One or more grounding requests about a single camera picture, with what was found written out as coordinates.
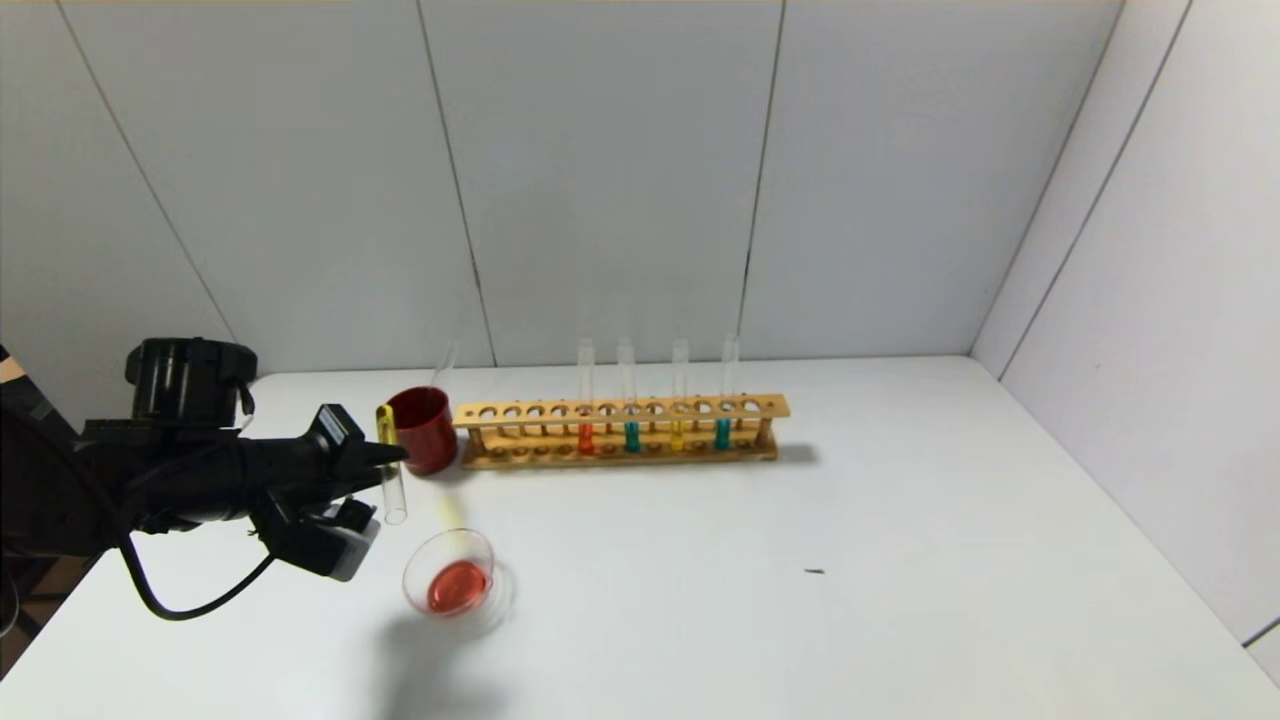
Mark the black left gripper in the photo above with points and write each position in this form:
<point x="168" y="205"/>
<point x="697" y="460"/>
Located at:
<point x="337" y="432"/>

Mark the test tube with yellow pigment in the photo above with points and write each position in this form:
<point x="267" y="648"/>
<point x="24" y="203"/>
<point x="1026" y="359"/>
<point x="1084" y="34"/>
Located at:
<point x="386" y="425"/>
<point x="677" y="436"/>

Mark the test tube with red pigment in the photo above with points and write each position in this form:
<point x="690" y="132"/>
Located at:
<point x="447" y="365"/>
<point x="586" y="440"/>

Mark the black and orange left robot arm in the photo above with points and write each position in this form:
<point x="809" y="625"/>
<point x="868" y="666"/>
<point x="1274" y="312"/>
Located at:
<point x="60" y="490"/>

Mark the test tube with teal pigment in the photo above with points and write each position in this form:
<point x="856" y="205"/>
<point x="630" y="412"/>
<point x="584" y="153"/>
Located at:
<point x="722" y="435"/>
<point x="631" y="437"/>

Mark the wooden test tube rack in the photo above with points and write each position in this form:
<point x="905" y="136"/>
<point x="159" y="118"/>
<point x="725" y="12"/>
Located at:
<point x="775" y="406"/>

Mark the dark red cup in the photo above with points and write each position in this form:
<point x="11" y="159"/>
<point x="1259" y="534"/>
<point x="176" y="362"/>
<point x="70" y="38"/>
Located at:
<point x="430" y="440"/>

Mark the clear glass dish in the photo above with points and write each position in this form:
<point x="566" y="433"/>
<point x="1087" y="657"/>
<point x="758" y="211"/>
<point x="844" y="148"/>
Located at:
<point x="460" y="590"/>

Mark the dark background furniture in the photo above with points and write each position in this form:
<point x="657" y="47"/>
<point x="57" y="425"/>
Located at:
<point x="40" y="610"/>

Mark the tan cardboard piece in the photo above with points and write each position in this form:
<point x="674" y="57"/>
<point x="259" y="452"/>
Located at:
<point x="10" y="372"/>

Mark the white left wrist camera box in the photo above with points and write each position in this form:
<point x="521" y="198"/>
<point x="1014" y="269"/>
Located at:
<point x="350" y="550"/>

